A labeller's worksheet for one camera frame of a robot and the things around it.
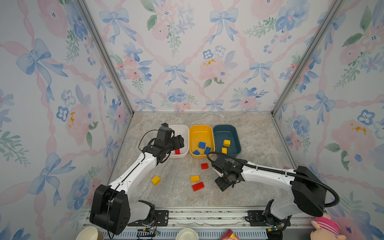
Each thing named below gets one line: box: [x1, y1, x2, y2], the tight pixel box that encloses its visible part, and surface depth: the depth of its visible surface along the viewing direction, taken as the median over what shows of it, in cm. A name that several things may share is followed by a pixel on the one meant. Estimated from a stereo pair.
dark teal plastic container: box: [213, 124, 242, 157], surface depth 105 cm
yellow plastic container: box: [189, 124, 216, 159], surface depth 104 cm
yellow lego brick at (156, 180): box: [151, 175, 161, 186], surface depth 86 cm
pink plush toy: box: [310, 213, 347, 240], surface depth 68 cm
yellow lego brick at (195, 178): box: [190, 175, 200, 183], surface depth 88 cm
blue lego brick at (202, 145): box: [198, 142, 206, 149], surface depth 102 cm
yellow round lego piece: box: [223, 139, 231, 147], surface depth 102 cm
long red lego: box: [192, 181, 205, 192], surface depth 85 cm
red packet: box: [220, 228, 240, 240], surface depth 68 cm
